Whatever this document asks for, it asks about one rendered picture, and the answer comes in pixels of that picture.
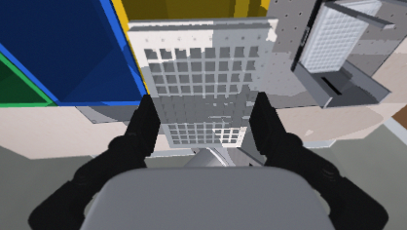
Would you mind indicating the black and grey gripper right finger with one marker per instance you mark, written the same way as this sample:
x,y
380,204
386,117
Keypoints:
x,y
350,207

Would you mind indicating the yellow open-top bin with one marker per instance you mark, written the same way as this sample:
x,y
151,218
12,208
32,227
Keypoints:
x,y
186,9

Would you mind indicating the green bin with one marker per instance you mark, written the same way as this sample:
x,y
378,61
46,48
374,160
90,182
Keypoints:
x,y
14,89

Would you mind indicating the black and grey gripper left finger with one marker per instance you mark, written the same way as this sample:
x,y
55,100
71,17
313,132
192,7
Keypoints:
x,y
64,209

